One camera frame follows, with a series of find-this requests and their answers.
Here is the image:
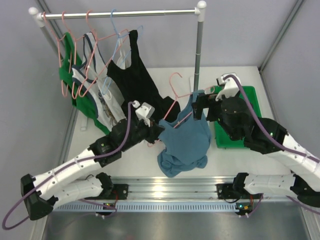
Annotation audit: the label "pink hanger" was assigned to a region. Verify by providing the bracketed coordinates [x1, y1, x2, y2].
[61, 11, 81, 100]
[43, 11, 69, 98]
[78, 9, 129, 98]
[146, 71, 216, 147]

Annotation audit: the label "blue tank top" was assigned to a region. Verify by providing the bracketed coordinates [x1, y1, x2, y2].
[157, 90, 212, 178]

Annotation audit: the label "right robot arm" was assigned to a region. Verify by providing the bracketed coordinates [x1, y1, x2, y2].
[191, 93, 320, 208]

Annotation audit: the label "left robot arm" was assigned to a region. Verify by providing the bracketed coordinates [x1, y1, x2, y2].
[20, 119, 165, 221]

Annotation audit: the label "black tank top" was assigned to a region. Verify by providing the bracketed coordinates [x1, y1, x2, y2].
[107, 30, 181, 123]

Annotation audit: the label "white printed tank top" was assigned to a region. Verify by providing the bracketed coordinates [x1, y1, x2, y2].
[72, 32, 126, 131]

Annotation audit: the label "green tank top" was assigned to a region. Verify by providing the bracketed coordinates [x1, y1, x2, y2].
[59, 32, 110, 135]

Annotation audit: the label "green plastic tray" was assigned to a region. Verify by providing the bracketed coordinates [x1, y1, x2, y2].
[213, 86, 262, 149]

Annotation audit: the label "white garment rack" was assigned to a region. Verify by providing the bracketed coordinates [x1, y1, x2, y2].
[28, 0, 207, 91]

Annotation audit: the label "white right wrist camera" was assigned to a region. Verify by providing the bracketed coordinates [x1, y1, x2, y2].
[215, 73, 240, 102]

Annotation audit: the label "aluminium rail base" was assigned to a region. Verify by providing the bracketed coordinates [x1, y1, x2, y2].
[39, 176, 313, 201]

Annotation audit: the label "perforated cable duct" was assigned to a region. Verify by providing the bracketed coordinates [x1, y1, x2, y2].
[49, 201, 253, 213]

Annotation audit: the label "blue wire hanger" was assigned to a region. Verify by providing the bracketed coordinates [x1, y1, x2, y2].
[101, 9, 131, 95]

